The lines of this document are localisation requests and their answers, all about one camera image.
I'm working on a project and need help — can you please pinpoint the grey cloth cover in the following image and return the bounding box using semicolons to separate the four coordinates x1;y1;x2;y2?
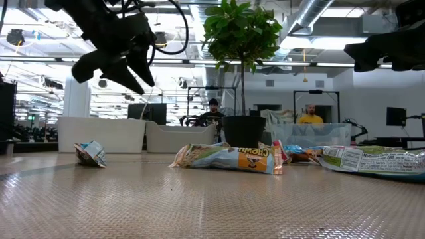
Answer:
260;108;300;125

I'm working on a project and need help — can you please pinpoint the black cabinet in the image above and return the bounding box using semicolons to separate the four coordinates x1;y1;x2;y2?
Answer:
0;81;18;142

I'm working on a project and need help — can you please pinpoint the person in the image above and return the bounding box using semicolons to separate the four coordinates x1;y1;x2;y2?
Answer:
297;104;325;125
198;98;227;144

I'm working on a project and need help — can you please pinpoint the blue granola bar wrapper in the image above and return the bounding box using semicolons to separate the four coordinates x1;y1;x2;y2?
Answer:
73;139;108;169
284;144;305;155

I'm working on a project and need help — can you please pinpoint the black gripper loop cable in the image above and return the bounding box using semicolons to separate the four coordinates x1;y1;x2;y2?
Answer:
145;0;190;56

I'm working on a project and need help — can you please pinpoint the large white plastic bin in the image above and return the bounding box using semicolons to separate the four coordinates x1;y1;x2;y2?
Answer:
57;116;147;154

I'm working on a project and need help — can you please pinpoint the white pillar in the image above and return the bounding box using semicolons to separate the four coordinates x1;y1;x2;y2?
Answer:
62;74;92;118

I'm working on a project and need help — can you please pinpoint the black plant pot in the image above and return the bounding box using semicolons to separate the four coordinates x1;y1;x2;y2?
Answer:
221;115;267;157

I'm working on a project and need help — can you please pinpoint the Cheetos chip bag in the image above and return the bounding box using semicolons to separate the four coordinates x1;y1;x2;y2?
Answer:
168;141;284;175

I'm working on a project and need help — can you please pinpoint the silver air duct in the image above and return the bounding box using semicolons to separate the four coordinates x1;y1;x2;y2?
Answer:
278;0;336;61

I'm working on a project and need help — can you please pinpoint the clear plastic bin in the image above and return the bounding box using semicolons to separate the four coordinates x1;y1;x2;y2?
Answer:
270;123;352;149

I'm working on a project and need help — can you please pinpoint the black workbench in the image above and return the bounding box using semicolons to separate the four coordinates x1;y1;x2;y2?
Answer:
357;135;425;151

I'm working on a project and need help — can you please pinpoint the black computer monitor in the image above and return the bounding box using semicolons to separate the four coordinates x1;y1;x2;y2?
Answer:
127;103;167;126

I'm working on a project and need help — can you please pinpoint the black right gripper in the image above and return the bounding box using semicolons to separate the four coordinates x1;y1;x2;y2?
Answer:
343;0;425;73

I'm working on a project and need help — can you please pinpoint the blue red snack packet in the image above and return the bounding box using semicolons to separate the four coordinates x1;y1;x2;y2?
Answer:
292;148;325;164

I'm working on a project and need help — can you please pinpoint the black monitor on arm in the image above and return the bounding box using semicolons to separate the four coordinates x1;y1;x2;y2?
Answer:
386;106;425;139

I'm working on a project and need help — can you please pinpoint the green granola bar wrapper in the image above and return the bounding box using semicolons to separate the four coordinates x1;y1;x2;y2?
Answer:
317;145;425;183

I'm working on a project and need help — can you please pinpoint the white bin with curved rim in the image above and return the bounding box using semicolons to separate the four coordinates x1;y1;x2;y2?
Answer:
145;120;218;154

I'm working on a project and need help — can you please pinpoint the small grey container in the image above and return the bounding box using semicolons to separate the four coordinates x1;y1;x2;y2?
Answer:
0;139;15;157

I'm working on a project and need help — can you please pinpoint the beige mesh table mat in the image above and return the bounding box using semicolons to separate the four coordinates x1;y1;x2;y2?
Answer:
0;155;425;239

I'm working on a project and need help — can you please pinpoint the black background rig frame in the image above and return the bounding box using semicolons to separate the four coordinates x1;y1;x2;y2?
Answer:
293;89;341;125
187;85;238;118

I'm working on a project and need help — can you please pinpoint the green leafy potted tree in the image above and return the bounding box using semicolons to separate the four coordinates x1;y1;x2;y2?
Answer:
201;0;284;117

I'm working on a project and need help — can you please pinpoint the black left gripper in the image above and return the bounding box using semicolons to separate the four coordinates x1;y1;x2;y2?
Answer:
71;13;156;96

